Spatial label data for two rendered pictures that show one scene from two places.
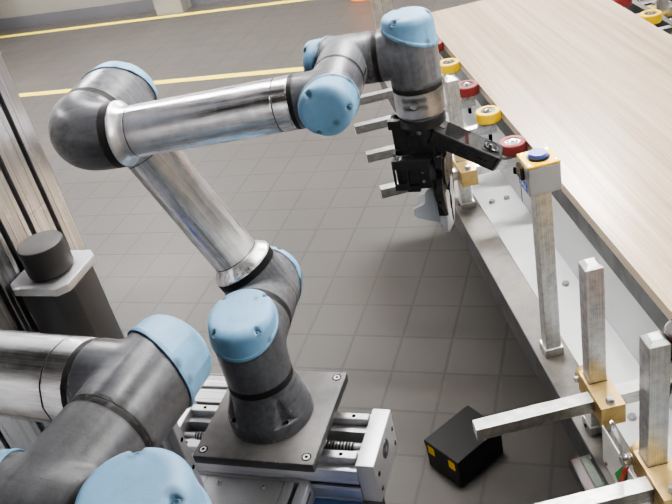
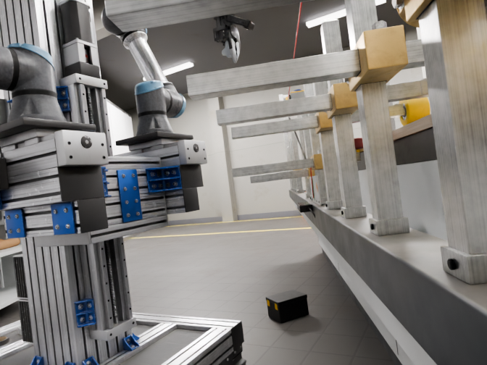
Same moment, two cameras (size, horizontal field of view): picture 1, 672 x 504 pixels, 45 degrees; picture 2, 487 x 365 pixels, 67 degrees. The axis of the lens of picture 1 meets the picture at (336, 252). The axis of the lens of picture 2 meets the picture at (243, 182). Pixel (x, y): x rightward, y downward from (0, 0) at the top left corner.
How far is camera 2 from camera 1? 1.32 m
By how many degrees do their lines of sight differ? 33
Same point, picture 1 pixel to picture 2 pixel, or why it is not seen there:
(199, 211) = (148, 60)
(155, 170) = (135, 43)
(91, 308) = (81, 14)
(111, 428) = not seen: outside the picture
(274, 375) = (154, 104)
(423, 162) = (223, 25)
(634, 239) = not seen: hidden behind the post
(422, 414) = not seen: hidden behind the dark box
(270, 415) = (149, 122)
